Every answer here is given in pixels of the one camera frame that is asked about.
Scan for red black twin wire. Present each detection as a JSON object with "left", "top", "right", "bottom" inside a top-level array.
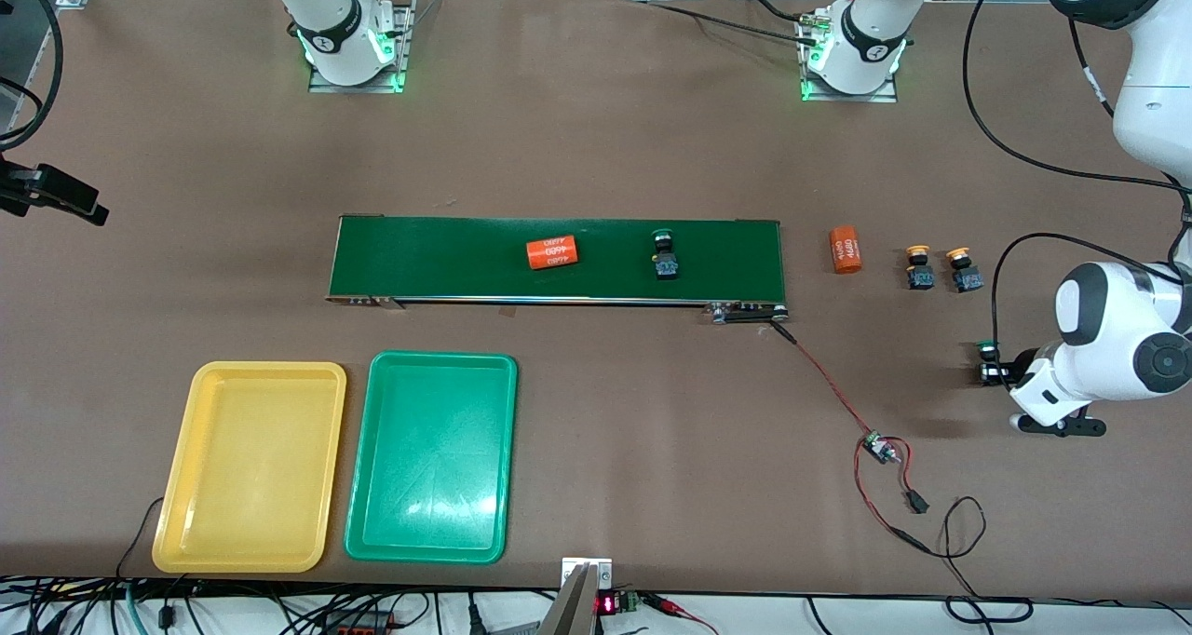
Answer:
[{"left": 770, "top": 321, "right": 935, "bottom": 554}]

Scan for green plastic tray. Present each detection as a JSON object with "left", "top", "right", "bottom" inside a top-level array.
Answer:
[{"left": 345, "top": 350, "right": 519, "bottom": 565}]

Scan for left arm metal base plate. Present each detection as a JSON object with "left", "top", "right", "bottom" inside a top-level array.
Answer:
[{"left": 799, "top": 7, "right": 901, "bottom": 105}]

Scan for green conveyor belt unit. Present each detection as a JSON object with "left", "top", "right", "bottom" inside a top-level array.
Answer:
[{"left": 325, "top": 214, "right": 791, "bottom": 326}]

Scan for yellow plastic tray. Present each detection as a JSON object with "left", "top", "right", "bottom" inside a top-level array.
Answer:
[{"left": 151, "top": 361, "right": 348, "bottom": 574}]

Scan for thin black cable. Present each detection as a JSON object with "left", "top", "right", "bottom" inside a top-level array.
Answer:
[{"left": 115, "top": 496, "right": 167, "bottom": 580}]

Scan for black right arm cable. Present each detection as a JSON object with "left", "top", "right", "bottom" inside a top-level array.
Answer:
[{"left": 0, "top": 0, "right": 64, "bottom": 147}]

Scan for red clip lead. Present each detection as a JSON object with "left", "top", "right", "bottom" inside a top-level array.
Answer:
[{"left": 644, "top": 594, "right": 718, "bottom": 635}]

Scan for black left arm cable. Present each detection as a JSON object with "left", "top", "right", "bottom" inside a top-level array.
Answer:
[{"left": 962, "top": 0, "right": 1192, "bottom": 357}]

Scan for black base supply cable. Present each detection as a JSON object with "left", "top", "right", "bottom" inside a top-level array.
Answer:
[{"left": 647, "top": 0, "right": 825, "bottom": 49}]

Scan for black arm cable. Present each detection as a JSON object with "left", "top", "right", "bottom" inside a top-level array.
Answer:
[
  {"left": 0, "top": 0, "right": 64, "bottom": 147},
  {"left": 962, "top": 0, "right": 1192, "bottom": 357}
]

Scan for orange cylinder white print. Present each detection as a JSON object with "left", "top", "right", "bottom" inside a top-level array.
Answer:
[
  {"left": 525, "top": 235, "right": 580, "bottom": 272},
  {"left": 830, "top": 226, "right": 863, "bottom": 276}
]

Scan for green push button switch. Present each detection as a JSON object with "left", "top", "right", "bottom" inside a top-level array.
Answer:
[
  {"left": 649, "top": 229, "right": 681, "bottom": 280},
  {"left": 972, "top": 337, "right": 1005, "bottom": 390}
]

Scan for black looped cable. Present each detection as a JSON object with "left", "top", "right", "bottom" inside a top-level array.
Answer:
[{"left": 931, "top": 495, "right": 1035, "bottom": 627}]

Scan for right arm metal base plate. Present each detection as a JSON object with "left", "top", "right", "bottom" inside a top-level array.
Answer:
[{"left": 307, "top": 0, "right": 413, "bottom": 96}]

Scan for power strip red switches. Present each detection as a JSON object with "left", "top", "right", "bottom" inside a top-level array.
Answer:
[{"left": 317, "top": 612, "right": 397, "bottom": 635}]

